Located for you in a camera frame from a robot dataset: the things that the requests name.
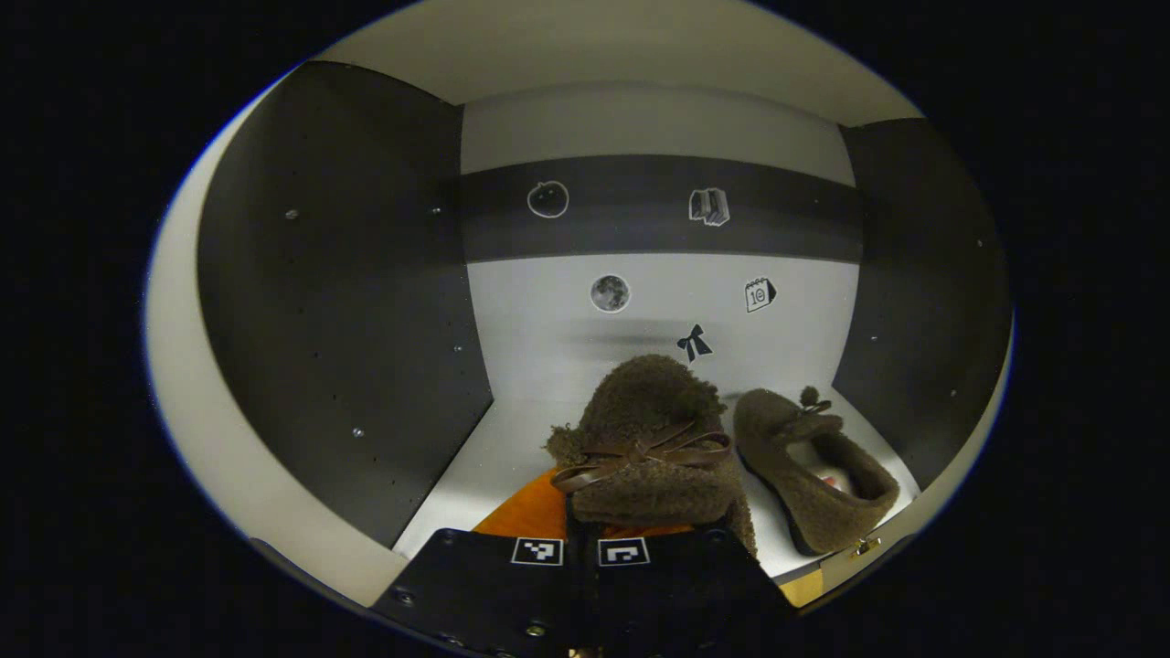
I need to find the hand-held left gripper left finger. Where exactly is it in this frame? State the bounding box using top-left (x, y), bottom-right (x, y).
top-left (368, 469), bottom-right (588, 658)

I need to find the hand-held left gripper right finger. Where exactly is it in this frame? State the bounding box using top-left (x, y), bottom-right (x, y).
top-left (587, 519), bottom-right (798, 658)

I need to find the brown fuzzy shoe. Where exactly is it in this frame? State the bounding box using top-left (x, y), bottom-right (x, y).
top-left (732, 386), bottom-right (902, 557)
top-left (543, 354), bottom-right (759, 559)

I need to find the grey shoe cabinet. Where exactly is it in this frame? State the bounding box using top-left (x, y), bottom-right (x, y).
top-left (146, 0), bottom-right (1016, 631)

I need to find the grey cabinet door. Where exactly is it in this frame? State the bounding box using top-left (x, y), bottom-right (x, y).
top-left (144, 64), bottom-right (408, 610)
top-left (816, 311), bottom-right (1015, 597)

